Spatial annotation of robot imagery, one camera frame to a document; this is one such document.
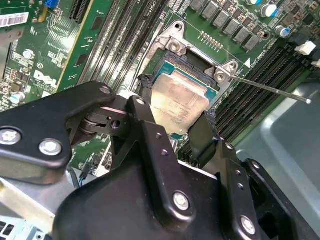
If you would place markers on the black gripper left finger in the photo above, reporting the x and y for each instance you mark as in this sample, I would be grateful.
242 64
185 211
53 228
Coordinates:
32 125

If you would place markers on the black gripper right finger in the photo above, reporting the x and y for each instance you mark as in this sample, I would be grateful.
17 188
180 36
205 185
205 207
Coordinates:
240 190

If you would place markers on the thin metal locking lever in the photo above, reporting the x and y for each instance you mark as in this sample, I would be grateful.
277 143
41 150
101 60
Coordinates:
262 87

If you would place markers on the silver green CPU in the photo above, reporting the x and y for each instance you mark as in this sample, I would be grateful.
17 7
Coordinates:
180 100

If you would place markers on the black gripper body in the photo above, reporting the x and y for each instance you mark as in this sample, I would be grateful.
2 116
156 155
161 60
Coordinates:
120 207

